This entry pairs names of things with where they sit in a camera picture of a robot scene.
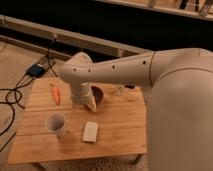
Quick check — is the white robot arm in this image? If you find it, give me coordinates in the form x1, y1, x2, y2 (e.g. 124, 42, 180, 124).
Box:
59, 48, 213, 171

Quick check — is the dark ceramic bowl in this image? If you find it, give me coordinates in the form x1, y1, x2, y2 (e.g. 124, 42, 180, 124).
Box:
91, 86, 104, 105

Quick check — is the black cable on floor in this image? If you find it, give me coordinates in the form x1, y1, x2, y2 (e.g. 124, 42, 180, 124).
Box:
0, 39, 59, 153

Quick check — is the white rectangular block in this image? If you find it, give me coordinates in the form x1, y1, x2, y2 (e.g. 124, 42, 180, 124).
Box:
82, 122, 98, 143

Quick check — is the wooden table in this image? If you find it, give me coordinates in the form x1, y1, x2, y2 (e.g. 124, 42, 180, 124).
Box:
8, 78, 146, 164

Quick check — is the clear plastic cup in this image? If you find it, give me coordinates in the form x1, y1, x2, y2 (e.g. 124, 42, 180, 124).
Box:
45, 114, 68, 138

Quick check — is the orange carrot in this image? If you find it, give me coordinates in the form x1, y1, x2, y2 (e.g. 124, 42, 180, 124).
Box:
51, 84, 60, 105

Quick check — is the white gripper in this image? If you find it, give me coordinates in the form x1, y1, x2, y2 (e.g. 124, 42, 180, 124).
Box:
70, 83, 97, 112

